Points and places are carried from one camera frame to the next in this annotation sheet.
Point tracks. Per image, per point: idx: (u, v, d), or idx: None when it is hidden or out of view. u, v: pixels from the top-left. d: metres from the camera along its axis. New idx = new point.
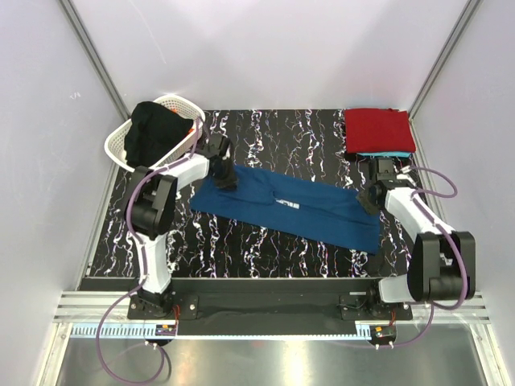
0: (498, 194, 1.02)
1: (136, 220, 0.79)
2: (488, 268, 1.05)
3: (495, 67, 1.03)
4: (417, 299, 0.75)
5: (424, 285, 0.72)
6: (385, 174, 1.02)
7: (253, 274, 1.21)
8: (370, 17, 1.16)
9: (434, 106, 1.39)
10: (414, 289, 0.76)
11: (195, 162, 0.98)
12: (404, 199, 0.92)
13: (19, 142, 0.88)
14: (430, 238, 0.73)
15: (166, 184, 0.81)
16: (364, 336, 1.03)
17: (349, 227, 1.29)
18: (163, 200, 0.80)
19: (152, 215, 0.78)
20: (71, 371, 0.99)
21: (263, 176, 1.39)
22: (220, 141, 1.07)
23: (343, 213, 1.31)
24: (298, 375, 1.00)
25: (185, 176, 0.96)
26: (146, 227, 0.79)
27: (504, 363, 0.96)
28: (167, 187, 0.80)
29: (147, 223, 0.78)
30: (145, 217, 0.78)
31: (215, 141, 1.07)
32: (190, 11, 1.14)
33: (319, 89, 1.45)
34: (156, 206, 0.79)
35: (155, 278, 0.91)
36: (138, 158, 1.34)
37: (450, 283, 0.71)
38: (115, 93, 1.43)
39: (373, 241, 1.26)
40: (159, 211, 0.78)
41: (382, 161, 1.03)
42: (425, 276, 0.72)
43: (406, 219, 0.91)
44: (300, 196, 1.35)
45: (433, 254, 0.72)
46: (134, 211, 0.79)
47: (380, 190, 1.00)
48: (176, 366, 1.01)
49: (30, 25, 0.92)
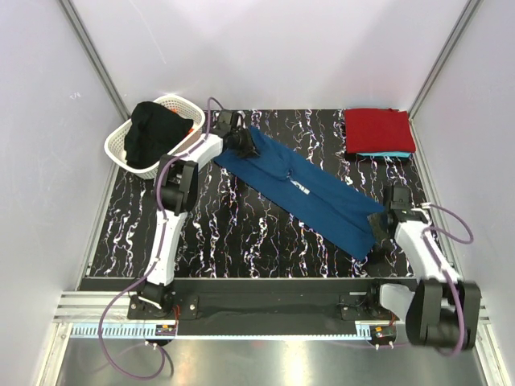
0: (498, 194, 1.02)
1: (166, 199, 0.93)
2: (488, 268, 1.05)
3: (495, 67, 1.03)
4: (413, 344, 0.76)
5: (422, 330, 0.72)
6: (401, 202, 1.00)
7: (253, 274, 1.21)
8: (369, 17, 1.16)
9: (434, 106, 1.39)
10: (409, 330, 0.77)
11: (211, 142, 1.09)
12: (414, 239, 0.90)
13: (19, 141, 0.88)
14: (433, 285, 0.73)
15: (190, 168, 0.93)
16: (364, 336, 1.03)
17: (350, 228, 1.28)
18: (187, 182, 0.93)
19: (181, 196, 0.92)
20: (71, 371, 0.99)
21: (286, 155, 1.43)
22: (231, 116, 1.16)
23: (348, 212, 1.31)
24: (298, 376, 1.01)
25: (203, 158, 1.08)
26: (176, 205, 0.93)
27: (504, 363, 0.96)
28: (191, 171, 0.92)
29: (178, 202, 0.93)
30: (175, 197, 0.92)
31: (224, 118, 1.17)
32: (190, 11, 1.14)
33: (319, 88, 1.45)
34: (182, 189, 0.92)
35: (165, 265, 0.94)
36: (138, 159, 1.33)
37: (448, 333, 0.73)
38: (115, 93, 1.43)
39: (368, 247, 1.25)
40: (187, 193, 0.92)
41: (397, 190, 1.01)
42: (423, 323, 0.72)
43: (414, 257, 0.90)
44: (314, 184, 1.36)
45: (434, 304, 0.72)
46: (166, 193, 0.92)
47: (392, 219, 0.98)
48: (176, 366, 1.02)
49: (30, 25, 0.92)
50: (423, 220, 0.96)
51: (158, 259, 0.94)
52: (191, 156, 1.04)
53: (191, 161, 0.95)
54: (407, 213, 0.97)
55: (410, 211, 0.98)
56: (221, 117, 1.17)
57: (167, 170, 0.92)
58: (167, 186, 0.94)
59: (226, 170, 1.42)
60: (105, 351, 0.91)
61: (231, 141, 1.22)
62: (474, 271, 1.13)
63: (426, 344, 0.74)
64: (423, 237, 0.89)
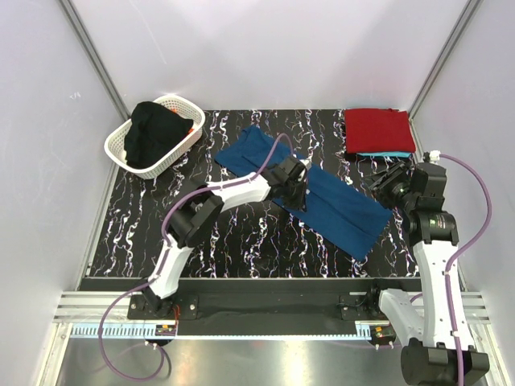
0: (498, 193, 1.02)
1: (173, 224, 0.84)
2: (490, 268, 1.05)
3: (496, 67, 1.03)
4: (406, 380, 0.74)
5: (414, 379, 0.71)
6: (430, 196, 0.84)
7: (253, 274, 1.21)
8: (370, 16, 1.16)
9: (434, 106, 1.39)
10: (405, 365, 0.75)
11: (254, 187, 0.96)
12: (434, 277, 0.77)
13: (19, 141, 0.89)
14: (437, 353, 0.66)
15: (212, 205, 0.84)
16: (364, 336, 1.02)
17: (350, 228, 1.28)
18: (203, 218, 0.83)
19: (188, 227, 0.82)
20: (71, 370, 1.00)
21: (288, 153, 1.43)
22: (294, 166, 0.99)
23: (348, 212, 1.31)
24: (298, 376, 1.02)
25: (237, 199, 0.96)
26: (179, 234, 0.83)
27: (504, 364, 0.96)
28: (211, 209, 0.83)
29: (182, 232, 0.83)
30: (182, 226, 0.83)
31: (286, 165, 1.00)
32: (190, 11, 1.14)
33: (319, 89, 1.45)
34: (194, 222, 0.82)
35: (163, 283, 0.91)
36: (138, 159, 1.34)
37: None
38: (115, 93, 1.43)
39: (367, 248, 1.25)
40: (196, 227, 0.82)
41: (432, 182, 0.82)
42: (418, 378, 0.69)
43: (426, 292, 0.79)
44: (315, 183, 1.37)
45: (435, 371, 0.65)
46: (175, 216, 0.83)
47: (414, 225, 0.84)
48: (176, 366, 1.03)
49: (30, 24, 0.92)
50: (453, 233, 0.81)
51: (159, 274, 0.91)
52: (222, 192, 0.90)
53: (218, 197, 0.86)
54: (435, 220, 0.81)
55: (440, 216, 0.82)
56: (282, 163, 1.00)
57: (187, 197, 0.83)
58: (182, 209, 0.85)
59: (226, 169, 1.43)
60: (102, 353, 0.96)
61: (282, 191, 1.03)
62: (474, 270, 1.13)
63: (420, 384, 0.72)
64: (445, 277, 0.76)
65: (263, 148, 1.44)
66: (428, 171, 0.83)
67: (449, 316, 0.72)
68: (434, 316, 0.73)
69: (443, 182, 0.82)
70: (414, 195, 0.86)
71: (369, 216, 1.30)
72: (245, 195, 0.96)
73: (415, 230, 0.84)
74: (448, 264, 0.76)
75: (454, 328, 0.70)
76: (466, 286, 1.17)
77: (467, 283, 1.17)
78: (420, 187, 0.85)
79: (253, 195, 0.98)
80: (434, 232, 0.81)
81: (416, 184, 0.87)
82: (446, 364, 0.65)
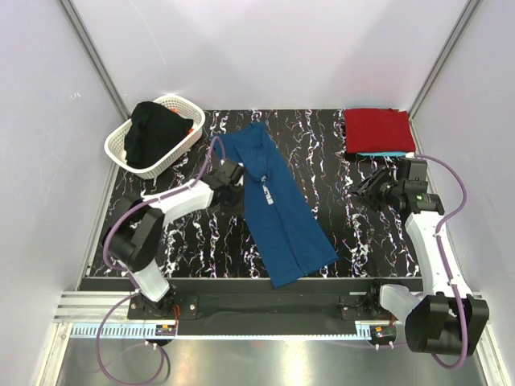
0: (498, 193, 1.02)
1: (114, 249, 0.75)
2: (489, 268, 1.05)
3: (496, 67, 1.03)
4: (410, 348, 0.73)
5: (420, 342, 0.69)
6: (415, 180, 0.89)
7: (253, 274, 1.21)
8: (370, 16, 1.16)
9: (434, 107, 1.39)
10: (408, 332, 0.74)
11: (195, 194, 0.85)
12: (426, 238, 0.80)
13: (19, 141, 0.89)
14: (440, 303, 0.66)
15: (150, 219, 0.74)
16: (364, 336, 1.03)
17: (288, 257, 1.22)
18: (143, 236, 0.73)
19: (131, 249, 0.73)
20: (71, 371, 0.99)
21: (273, 161, 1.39)
22: (234, 169, 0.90)
23: (294, 240, 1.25)
24: (298, 376, 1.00)
25: (179, 210, 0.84)
26: (124, 258, 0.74)
27: (504, 363, 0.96)
28: (150, 225, 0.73)
29: (125, 256, 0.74)
30: (124, 249, 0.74)
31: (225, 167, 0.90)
32: (190, 11, 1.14)
33: (319, 88, 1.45)
34: (135, 241, 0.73)
35: (147, 290, 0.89)
36: (138, 159, 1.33)
37: (447, 344, 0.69)
38: (115, 93, 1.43)
39: (290, 279, 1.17)
40: (139, 248, 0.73)
41: (415, 166, 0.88)
42: (422, 337, 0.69)
43: (421, 256, 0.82)
44: (285, 199, 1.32)
45: (439, 322, 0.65)
46: (115, 240, 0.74)
47: (403, 204, 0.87)
48: (176, 366, 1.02)
49: (30, 24, 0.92)
50: (440, 207, 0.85)
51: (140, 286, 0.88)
52: (161, 203, 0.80)
53: (157, 209, 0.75)
54: (422, 197, 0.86)
55: (426, 195, 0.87)
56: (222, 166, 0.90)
57: (123, 218, 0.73)
58: (121, 231, 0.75)
59: None
60: (98, 356, 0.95)
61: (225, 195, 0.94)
62: (473, 270, 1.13)
63: (424, 351, 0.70)
64: (436, 236, 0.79)
65: (257, 149, 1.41)
66: (410, 158, 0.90)
67: (444, 268, 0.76)
68: (433, 270, 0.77)
69: (424, 166, 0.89)
70: (401, 181, 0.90)
71: (315, 248, 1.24)
72: (190, 203, 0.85)
73: (406, 209, 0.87)
74: (440, 223, 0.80)
75: (450, 277, 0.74)
76: None
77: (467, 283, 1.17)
78: (405, 174, 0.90)
79: (197, 202, 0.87)
80: (422, 207, 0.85)
81: (401, 174, 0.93)
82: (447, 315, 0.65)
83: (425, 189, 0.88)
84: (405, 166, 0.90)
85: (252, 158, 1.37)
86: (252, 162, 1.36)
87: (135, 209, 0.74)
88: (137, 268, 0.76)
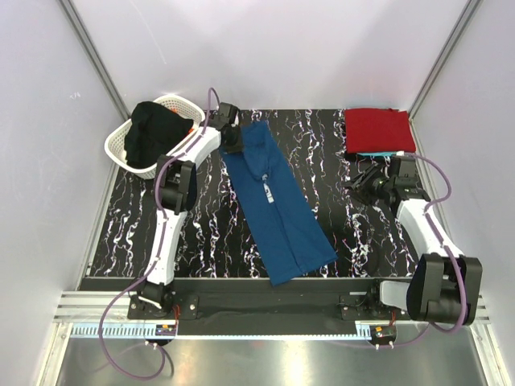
0: (498, 193, 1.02)
1: (166, 199, 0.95)
2: (488, 268, 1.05)
3: (496, 67, 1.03)
4: (413, 318, 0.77)
5: (422, 306, 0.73)
6: (405, 177, 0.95)
7: (253, 274, 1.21)
8: (370, 17, 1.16)
9: (434, 107, 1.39)
10: (410, 304, 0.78)
11: (208, 138, 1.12)
12: (417, 215, 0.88)
13: (19, 141, 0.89)
14: (435, 262, 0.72)
15: (187, 169, 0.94)
16: (364, 336, 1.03)
17: (285, 256, 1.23)
18: (187, 182, 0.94)
19: (180, 196, 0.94)
20: (71, 370, 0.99)
21: (274, 159, 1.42)
22: (228, 109, 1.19)
23: (293, 238, 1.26)
24: (298, 376, 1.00)
25: (200, 154, 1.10)
26: (175, 205, 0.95)
27: (504, 363, 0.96)
28: (189, 174, 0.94)
29: (177, 202, 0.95)
30: (174, 197, 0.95)
31: (223, 111, 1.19)
32: (190, 11, 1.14)
33: (319, 89, 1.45)
34: (182, 189, 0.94)
35: (165, 264, 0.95)
36: (138, 159, 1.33)
37: (448, 309, 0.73)
38: (115, 93, 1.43)
39: (288, 277, 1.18)
40: (187, 193, 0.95)
41: (405, 165, 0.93)
42: (423, 299, 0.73)
43: (415, 233, 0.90)
44: (284, 198, 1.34)
45: (435, 277, 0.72)
46: (166, 191, 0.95)
47: (393, 199, 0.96)
48: (176, 366, 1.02)
49: (30, 25, 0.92)
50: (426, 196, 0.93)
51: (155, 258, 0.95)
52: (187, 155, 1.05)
53: (188, 162, 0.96)
54: (409, 190, 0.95)
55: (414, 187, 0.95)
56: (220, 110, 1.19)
57: (165, 169, 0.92)
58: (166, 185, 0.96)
59: (225, 170, 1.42)
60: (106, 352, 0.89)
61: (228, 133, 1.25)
62: None
63: (426, 317, 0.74)
64: (426, 214, 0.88)
65: (259, 147, 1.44)
66: (401, 156, 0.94)
67: (435, 234, 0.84)
68: (426, 237, 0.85)
69: (414, 163, 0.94)
70: (392, 177, 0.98)
71: (314, 248, 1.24)
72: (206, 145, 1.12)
73: (395, 202, 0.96)
74: (428, 203, 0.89)
75: (441, 240, 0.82)
76: None
77: None
78: (395, 170, 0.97)
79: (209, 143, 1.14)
80: (411, 198, 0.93)
81: (392, 170, 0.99)
82: (442, 270, 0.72)
83: (414, 182, 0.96)
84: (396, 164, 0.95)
85: (254, 158, 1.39)
86: (253, 160, 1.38)
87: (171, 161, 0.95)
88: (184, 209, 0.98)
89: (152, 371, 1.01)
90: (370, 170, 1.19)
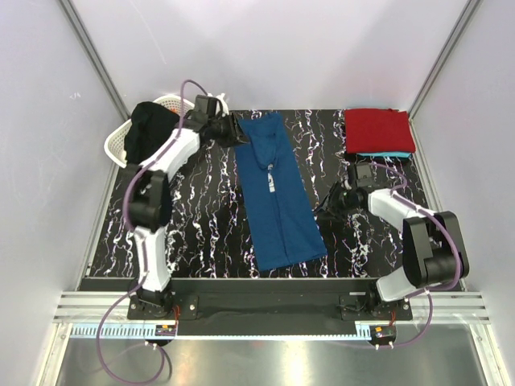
0: (498, 194, 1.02)
1: (133, 215, 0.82)
2: (488, 268, 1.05)
3: (496, 67, 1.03)
4: (418, 288, 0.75)
5: (421, 268, 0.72)
6: (364, 178, 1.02)
7: (253, 274, 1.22)
8: (370, 17, 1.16)
9: (434, 107, 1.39)
10: (411, 277, 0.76)
11: (182, 142, 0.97)
12: (385, 197, 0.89)
13: (19, 142, 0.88)
14: (418, 222, 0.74)
15: (158, 179, 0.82)
16: (364, 337, 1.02)
17: (276, 246, 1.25)
18: (158, 195, 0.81)
19: (151, 211, 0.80)
20: (71, 371, 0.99)
21: (282, 151, 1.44)
22: (208, 102, 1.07)
23: (286, 230, 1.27)
24: (298, 376, 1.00)
25: (176, 161, 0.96)
26: (146, 221, 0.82)
27: (504, 363, 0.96)
28: (159, 185, 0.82)
29: (149, 218, 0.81)
30: (142, 213, 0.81)
31: (200, 105, 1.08)
32: (190, 12, 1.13)
33: (319, 89, 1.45)
34: (153, 203, 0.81)
35: (155, 276, 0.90)
36: (138, 159, 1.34)
37: (445, 264, 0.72)
38: (115, 93, 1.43)
39: (276, 265, 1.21)
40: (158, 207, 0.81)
41: (360, 166, 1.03)
42: (419, 260, 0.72)
43: (389, 215, 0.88)
44: (285, 188, 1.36)
45: (422, 235, 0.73)
46: (133, 206, 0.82)
47: (362, 196, 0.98)
48: (176, 366, 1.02)
49: (30, 25, 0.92)
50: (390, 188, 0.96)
51: (148, 268, 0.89)
52: (159, 164, 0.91)
53: (159, 172, 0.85)
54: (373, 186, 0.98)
55: (376, 183, 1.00)
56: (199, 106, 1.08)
57: (133, 181, 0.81)
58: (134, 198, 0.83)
59: (226, 169, 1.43)
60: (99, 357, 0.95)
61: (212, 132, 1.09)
62: (473, 270, 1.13)
63: (430, 280, 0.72)
64: (393, 194, 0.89)
65: (269, 138, 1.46)
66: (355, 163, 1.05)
67: (407, 204, 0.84)
68: (402, 211, 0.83)
69: (368, 166, 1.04)
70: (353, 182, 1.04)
71: (306, 240, 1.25)
72: (180, 152, 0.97)
73: (364, 199, 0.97)
74: (391, 188, 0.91)
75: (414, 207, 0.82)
76: (465, 286, 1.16)
77: (467, 283, 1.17)
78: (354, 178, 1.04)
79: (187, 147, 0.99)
80: (376, 190, 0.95)
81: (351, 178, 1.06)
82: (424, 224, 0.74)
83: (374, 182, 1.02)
84: (352, 170, 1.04)
85: (260, 147, 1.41)
86: (260, 149, 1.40)
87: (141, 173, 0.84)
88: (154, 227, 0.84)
89: (143, 376, 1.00)
90: (334, 189, 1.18)
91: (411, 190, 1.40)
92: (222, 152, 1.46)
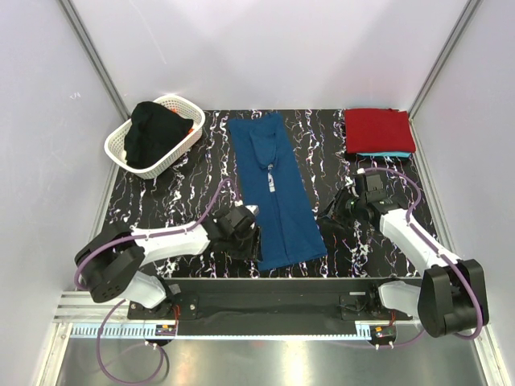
0: (499, 194, 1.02)
1: (85, 275, 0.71)
2: (488, 268, 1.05)
3: (495, 67, 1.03)
4: (432, 335, 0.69)
5: (439, 321, 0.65)
6: (373, 190, 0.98)
7: (253, 273, 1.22)
8: (370, 17, 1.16)
9: (434, 107, 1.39)
10: (426, 321, 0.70)
11: (188, 237, 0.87)
12: (401, 225, 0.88)
13: (19, 141, 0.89)
14: (441, 276, 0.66)
15: (127, 258, 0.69)
16: (364, 336, 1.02)
17: (277, 246, 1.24)
18: (115, 271, 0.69)
19: (99, 281, 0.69)
20: (71, 371, 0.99)
21: (282, 151, 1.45)
22: (241, 218, 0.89)
23: (286, 228, 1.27)
24: (298, 376, 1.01)
25: (170, 248, 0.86)
26: (89, 287, 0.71)
27: (504, 363, 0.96)
28: (124, 264, 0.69)
29: (93, 286, 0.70)
30: (92, 278, 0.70)
31: (232, 217, 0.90)
32: (189, 12, 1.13)
33: (319, 88, 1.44)
34: (105, 275, 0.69)
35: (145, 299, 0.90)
36: (138, 159, 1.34)
37: (463, 314, 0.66)
38: (115, 93, 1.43)
39: (276, 265, 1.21)
40: (106, 281, 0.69)
41: (369, 178, 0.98)
42: (438, 312, 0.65)
43: (407, 248, 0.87)
44: (285, 189, 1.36)
45: (445, 291, 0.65)
46: (88, 266, 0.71)
47: (372, 213, 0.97)
48: (176, 366, 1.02)
49: (30, 26, 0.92)
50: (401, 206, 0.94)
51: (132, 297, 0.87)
52: (148, 240, 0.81)
53: (138, 248, 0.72)
54: (385, 202, 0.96)
55: (387, 198, 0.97)
56: (228, 215, 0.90)
57: (105, 246, 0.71)
58: (99, 256, 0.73)
59: (226, 169, 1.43)
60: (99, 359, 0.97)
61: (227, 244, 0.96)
62: None
63: (446, 331, 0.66)
64: (410, 225, 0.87)
65: (269, 137, 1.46)
66: (364, 172, 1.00)
67: (429, 246, 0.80)
68: (422, 254, 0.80)
69: (378, 176, 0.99)
70: (362, 193, 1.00)
71: (306, 240, 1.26)
72: (181, 245, 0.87)
73: (374, 215, 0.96)
74: (408, 214, 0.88)
75: (436, 249, 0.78)
76: None
77: None
78: (364, 188, 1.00)
79: (189, 246, 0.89)
80: (389, 209, 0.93)
81: (360, 188, 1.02)
82: (447, 281, 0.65)
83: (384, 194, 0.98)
84: (362, 181, 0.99)
85: (261, 147, 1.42)
86: (261, 150, 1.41)
87: (117, 242, 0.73)
88: (96, 299, 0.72)
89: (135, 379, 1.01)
90: (339, 195, 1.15)
91: (411, 190, 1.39)
92: (222, 151, 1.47)
